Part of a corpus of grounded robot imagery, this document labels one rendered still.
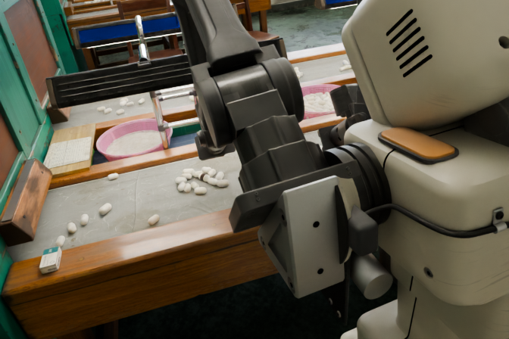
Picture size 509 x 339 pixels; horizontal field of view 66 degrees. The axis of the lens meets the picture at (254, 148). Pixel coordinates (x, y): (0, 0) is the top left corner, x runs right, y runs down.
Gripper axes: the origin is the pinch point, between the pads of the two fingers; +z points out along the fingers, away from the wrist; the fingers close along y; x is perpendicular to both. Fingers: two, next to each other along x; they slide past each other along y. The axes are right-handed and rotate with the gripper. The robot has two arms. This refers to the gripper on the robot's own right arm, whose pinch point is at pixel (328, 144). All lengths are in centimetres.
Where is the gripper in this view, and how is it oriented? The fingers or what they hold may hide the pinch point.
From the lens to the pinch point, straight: 109.2
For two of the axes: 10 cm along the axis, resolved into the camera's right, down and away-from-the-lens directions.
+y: -9.6, 2.2, -1.9
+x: 2.6, 9.5, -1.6
